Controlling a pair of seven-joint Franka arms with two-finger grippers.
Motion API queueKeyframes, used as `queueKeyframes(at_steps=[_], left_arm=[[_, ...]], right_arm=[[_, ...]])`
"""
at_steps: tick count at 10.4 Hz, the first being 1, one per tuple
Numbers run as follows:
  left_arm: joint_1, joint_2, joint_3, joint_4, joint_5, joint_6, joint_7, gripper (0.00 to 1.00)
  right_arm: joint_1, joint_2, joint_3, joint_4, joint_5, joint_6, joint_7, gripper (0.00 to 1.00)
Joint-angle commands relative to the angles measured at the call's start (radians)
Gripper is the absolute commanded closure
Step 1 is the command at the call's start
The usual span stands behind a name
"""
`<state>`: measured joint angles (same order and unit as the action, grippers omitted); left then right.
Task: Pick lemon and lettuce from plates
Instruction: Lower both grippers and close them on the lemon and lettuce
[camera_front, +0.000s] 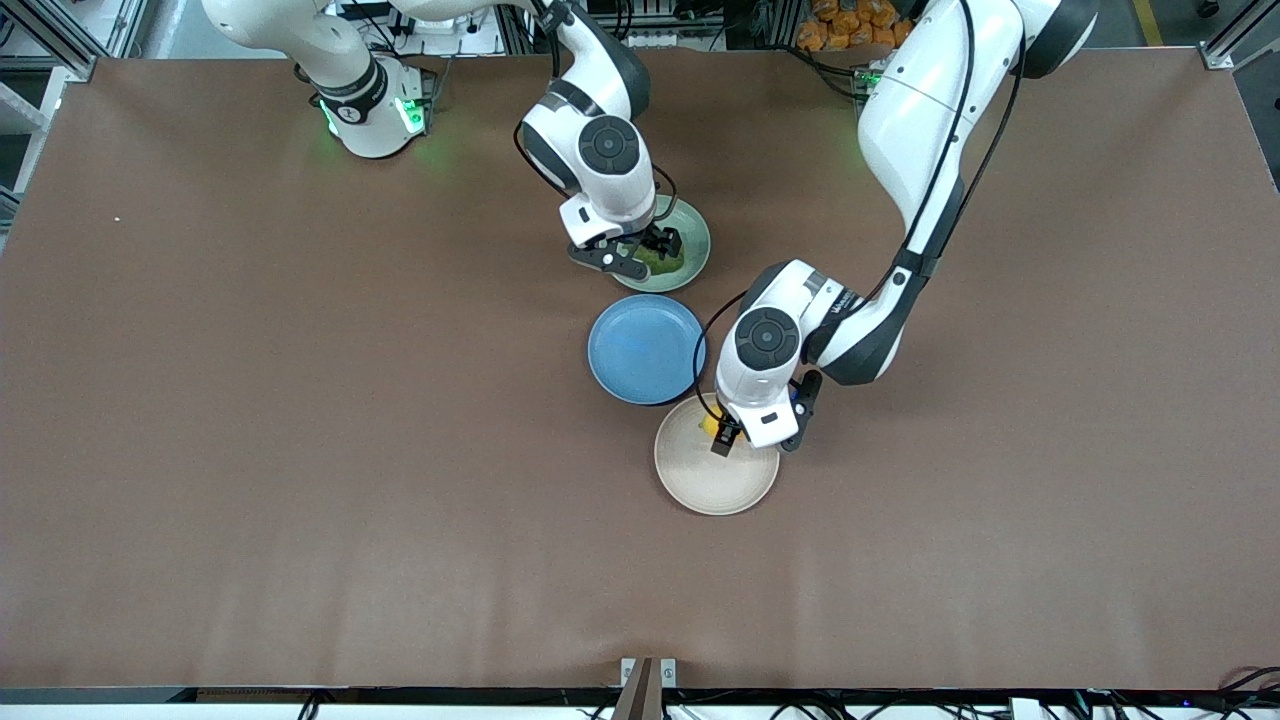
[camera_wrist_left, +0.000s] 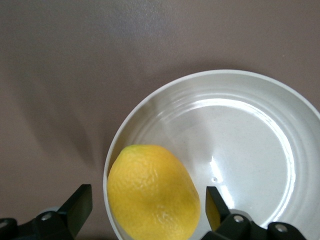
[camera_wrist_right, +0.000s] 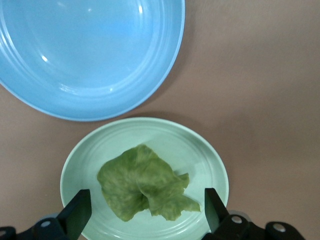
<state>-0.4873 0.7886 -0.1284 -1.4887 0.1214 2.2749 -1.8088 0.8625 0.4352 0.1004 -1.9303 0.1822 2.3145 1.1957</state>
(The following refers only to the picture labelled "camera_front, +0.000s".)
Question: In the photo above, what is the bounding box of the green lettuce leaf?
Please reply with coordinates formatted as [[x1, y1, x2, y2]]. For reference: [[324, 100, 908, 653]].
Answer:
[[630, 235, 691, 279]]

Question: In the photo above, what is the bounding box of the green round plate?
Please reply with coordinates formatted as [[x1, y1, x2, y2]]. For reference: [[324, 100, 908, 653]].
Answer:
[[610, 195, 712, 293]]

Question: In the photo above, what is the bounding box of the beige round plate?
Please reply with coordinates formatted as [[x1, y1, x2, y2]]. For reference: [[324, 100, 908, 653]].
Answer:
[[654, 392, 780, 517]]

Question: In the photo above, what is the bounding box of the blue round plate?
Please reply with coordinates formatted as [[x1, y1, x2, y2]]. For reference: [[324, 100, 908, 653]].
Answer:
[[587, 294, 707, 406]]

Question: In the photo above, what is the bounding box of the black equipment rack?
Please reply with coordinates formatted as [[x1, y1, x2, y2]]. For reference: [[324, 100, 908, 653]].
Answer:
[[495, 0, 801, 53]]

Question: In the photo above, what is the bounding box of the white power strip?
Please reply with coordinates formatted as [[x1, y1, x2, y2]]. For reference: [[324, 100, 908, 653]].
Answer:
[[395, 3, 458, 33]]

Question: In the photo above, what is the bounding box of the bag of orange snacks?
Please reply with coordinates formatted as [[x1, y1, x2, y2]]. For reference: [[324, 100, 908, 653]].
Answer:
[[797, 0, 916, 53]]

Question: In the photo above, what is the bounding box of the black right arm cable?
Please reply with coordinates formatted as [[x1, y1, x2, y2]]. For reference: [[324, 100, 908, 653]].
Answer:
[[513, 118, 681, 231]]

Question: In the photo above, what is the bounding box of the black base cable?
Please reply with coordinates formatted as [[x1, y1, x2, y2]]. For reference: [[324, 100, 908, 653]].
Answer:
[[790, 45, 873, 101]]

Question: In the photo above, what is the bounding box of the small metal bracket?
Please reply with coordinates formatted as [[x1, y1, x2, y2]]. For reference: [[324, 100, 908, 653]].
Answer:
[[620, 657, 678, 689]]

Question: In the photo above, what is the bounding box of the aluminium frame profile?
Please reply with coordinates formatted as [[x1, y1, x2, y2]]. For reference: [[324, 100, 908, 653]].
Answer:
[[0, 0, 151, 81], [1200, 0, 1280, 71]]

